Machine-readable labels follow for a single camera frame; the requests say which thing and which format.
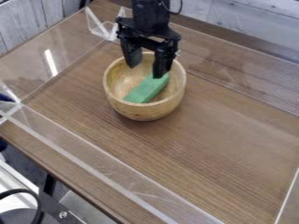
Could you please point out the clear acrylic corner bracket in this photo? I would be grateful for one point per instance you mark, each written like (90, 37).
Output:
(105, 30)

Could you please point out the green rectangular block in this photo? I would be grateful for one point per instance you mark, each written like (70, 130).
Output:
(148, 89)

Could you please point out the light wooden bowl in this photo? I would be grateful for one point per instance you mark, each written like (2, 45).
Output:
(121, 79)

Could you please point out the grey metal bracket with screw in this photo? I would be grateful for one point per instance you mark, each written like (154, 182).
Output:
(55, 213)

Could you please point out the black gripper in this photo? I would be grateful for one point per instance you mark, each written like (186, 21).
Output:
(148, 30)

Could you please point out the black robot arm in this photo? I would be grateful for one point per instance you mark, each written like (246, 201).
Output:
(153, 5)

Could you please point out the clear acrylic tray wall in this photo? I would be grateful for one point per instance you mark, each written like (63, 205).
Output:
(129, 160)

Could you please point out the black table leg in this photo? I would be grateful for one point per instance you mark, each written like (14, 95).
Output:
(50, 184)

